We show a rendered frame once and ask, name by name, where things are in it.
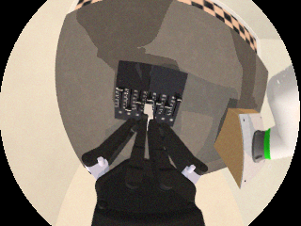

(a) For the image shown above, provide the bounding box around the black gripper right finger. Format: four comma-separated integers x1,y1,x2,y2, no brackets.
147,105,208,190

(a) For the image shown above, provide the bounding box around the black lighting desk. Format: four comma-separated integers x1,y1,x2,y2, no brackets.
115,60,188,127

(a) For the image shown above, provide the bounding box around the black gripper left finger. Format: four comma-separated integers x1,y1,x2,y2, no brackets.
82,104,149,189

